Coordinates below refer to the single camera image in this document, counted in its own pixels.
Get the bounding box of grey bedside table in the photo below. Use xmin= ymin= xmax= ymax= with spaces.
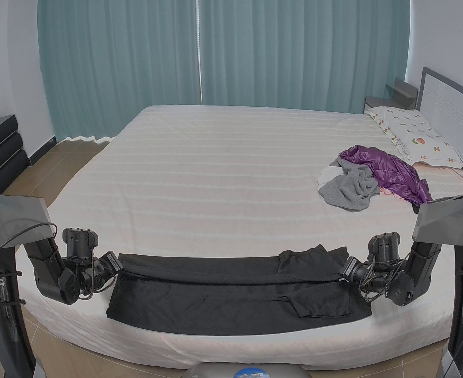
xmin=364 ymin=78 xmax=418 ymax=114

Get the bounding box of bed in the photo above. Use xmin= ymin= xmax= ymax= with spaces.
xmin=15 ymin=67 xmax=463 ymax=370

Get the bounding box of grey knit garment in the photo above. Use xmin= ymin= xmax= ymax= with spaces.
xmin=318 ymin=165 xmax=381 ymax=212

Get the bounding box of black cable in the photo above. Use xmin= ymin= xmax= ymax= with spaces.
xmin=0 ymin=222 xmax=59 ymax=260

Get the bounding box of blue-green curtain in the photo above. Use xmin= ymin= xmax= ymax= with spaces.
xmin=197 ymin=0 xmax=413 ymax=114
xmin=38 ymin=0 xmax=202 ymax=143

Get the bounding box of white garment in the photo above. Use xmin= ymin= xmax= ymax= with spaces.
xmin=318 ymin=166 xmax=344 ymax=188

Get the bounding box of black T-shirt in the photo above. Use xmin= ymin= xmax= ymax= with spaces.
xmin=105 ymin=244 xmax=374 ymax=335

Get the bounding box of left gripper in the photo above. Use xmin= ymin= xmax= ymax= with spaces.
xmin=92 ymin=251 xmax=123 ymax=287

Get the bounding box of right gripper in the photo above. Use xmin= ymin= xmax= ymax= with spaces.
xmin=342 ymin=257 xmax=368 ymax=286

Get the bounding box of purple satin garment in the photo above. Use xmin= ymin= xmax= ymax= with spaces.
xmin=339 ymin=145 xmax=433 ymax=204

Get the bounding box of white printed pillow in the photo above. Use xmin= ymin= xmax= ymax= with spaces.
xmin=364 ymin=107 xmax=463 ymax=169

